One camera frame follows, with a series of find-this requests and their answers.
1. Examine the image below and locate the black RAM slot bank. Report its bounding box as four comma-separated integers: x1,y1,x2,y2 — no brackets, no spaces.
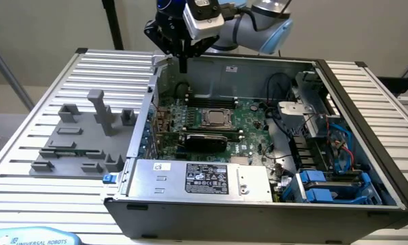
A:
179,127,244,136
185,97,239,108

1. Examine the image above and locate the black upright pole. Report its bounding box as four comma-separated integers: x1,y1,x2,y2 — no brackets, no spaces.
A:
100,0,124,51

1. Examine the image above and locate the blue Universal Robots joint cap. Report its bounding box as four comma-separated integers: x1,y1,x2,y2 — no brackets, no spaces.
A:
0,226,81,245

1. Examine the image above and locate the blue wire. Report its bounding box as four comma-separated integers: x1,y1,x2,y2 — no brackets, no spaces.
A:
328,122,356,172

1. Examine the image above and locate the grey slanted metal bar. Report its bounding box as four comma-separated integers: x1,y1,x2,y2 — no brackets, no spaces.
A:
0,33,36,112

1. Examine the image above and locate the grey metal drive cage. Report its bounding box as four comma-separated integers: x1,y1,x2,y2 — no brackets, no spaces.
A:
278,70,342,139

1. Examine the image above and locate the green motherboard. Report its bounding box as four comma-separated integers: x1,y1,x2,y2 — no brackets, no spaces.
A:
155,98,283,164

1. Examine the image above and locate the black graphics card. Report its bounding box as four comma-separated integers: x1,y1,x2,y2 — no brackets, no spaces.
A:
183,134,229,154

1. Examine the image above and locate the red wire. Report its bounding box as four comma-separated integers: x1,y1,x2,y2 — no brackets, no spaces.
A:
339,145,358,167

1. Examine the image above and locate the grey plastic parts rack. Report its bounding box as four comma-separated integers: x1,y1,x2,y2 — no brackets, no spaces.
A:
28,89,137,179

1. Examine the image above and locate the silver CPU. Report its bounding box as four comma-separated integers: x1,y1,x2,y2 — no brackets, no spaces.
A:
205,110,227,124

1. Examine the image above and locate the metal CPU socket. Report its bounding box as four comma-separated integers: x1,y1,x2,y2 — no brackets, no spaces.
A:
196,108,235,128

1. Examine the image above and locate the open black PC case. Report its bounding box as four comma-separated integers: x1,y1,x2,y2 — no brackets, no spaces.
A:
103,52,408,245

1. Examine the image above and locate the blue plastic disk bay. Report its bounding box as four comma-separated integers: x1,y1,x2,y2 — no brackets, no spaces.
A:
282,168,384,205

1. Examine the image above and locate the green RAM stick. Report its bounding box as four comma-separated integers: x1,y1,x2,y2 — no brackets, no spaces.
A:
53,150,89,157

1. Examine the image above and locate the black cable loop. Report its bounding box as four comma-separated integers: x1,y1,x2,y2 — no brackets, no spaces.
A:
265,72,295,103

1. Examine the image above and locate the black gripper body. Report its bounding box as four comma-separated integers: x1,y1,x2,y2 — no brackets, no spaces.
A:
155,0,199,43

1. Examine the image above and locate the blue case latch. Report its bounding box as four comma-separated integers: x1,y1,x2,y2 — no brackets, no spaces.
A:
101,173,119,185

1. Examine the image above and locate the silver power supply unit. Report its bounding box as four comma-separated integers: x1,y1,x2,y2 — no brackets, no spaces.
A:
125,159,274,203

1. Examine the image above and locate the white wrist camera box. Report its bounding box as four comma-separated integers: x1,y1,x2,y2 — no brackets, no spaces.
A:
183,0,225,41

